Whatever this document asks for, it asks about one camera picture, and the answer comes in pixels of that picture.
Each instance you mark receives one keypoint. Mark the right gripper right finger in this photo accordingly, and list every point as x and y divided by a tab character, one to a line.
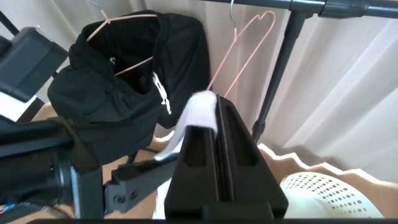
258	186

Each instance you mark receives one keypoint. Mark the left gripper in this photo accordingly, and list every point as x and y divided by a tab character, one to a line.
31	174

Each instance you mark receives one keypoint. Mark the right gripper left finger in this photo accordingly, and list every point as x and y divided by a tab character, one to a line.
189	186

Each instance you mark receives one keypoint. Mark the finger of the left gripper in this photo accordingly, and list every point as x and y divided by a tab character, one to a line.
140	180

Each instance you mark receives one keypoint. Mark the white garment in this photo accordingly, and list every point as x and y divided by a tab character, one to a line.
202	109

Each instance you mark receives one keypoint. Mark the black shorts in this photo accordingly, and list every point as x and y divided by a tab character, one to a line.
93	93

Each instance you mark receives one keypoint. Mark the pink clothes hanger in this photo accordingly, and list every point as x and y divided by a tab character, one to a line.
248	60
130	17

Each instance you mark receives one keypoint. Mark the white laundry basket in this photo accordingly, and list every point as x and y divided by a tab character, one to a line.
311	199

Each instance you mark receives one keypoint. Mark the black clothes rack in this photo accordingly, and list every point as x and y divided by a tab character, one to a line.
280	62

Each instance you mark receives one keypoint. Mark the beige curtain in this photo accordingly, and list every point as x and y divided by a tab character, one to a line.
342	93

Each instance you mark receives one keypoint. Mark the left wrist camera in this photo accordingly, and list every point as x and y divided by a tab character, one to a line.
25	62

